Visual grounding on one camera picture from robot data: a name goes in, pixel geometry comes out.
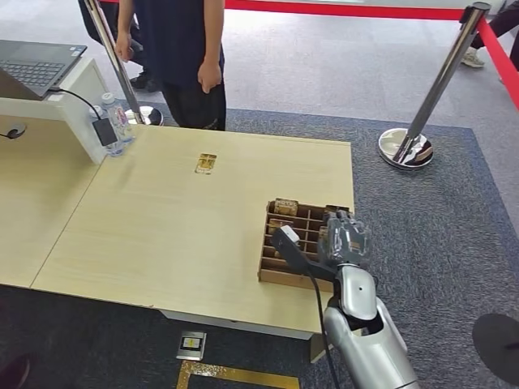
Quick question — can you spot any person's left hand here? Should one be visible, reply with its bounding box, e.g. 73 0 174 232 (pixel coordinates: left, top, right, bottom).
197 56 224 95

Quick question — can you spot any person's right hand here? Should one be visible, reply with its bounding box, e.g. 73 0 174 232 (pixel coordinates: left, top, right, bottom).
114 31 134 63

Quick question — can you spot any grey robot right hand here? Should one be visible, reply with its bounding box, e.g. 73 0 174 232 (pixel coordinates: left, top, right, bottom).
317 209 372 269

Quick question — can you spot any person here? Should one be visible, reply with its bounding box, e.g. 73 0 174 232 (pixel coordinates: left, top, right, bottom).
114 0 227 132
459 4 519 69
78 0 162 93

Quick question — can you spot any wooden card holder box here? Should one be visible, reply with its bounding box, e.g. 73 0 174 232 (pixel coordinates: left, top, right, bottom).
258 199 354 295

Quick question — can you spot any clear plastic water bottle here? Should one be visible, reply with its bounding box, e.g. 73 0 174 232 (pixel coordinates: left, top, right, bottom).
88 105 125 158
101 92 137 145

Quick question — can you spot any white desk riser shelf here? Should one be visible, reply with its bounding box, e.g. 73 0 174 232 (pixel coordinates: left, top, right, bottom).
0 55 110 166

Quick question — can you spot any black power adapter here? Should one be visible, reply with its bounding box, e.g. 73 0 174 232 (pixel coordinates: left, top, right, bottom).
92 117 119 147

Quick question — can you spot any wooden table leg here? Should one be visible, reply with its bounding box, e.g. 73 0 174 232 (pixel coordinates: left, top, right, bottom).
310 333 334 365

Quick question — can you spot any grey laptop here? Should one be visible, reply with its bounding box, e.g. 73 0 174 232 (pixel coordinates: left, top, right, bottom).
0 39 88 101

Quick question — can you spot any white table underframe beam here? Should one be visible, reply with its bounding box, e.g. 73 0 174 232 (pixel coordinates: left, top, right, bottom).
159 308 315 341

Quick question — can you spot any dark grey carpet mat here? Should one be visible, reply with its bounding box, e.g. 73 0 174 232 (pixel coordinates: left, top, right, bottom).
0 100 519 389

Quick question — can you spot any red barrier belt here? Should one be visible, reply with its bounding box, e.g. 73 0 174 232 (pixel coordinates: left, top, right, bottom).
477 17 519 112
224 0 466 23

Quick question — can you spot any gold floor tape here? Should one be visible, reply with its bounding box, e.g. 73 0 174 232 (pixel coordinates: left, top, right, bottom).
176 360 301 389

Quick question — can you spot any silver floor socket box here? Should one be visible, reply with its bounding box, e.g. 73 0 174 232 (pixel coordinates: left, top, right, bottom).
176 331 207 362

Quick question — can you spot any black round disc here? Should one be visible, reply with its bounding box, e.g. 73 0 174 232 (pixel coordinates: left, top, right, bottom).
472 313 519 388

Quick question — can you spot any dark rounded object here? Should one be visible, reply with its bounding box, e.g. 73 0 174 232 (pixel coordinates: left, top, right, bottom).
0 353 31 389

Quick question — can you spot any chrome stanchion post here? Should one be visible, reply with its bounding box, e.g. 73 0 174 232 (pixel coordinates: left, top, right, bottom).
378 2 492 172
84 0 165 128

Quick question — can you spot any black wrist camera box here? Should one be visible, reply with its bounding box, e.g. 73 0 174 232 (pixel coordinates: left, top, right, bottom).
270 224 338 284

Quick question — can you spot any black laptop power cable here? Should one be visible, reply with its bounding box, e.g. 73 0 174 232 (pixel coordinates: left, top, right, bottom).
48 87 103 122

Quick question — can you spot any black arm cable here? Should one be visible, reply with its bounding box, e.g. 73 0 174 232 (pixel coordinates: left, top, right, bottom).
307 272 342 389

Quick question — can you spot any black desk cable grommet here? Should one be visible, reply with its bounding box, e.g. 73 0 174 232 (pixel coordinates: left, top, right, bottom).
0 122 28 141

